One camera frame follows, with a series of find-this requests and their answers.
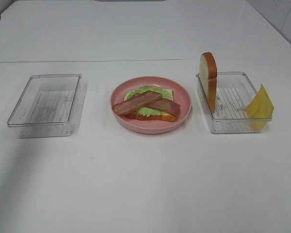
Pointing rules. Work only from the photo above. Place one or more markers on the curved bacon strip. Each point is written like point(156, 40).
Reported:
point(136, 102)

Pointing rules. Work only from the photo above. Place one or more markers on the green lettuce leaf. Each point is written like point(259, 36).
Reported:
point(146, 111)

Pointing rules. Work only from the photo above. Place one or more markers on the bread slice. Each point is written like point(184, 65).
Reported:
point(136, 116)
point(208, 78)

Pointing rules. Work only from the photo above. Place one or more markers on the yellow cheese slice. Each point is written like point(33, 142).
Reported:
point(260, 110)

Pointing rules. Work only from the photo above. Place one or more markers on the pink round plate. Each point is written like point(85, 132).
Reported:
point(180, 94)

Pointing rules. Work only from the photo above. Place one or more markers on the clear right plastic container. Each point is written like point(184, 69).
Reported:
point(233, 94)

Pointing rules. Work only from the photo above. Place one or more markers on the clear plastic container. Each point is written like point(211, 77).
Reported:
point(49, 106)
point(233, 94)

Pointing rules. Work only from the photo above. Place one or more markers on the clear left plastic container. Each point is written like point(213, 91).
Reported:
point(49, 106)

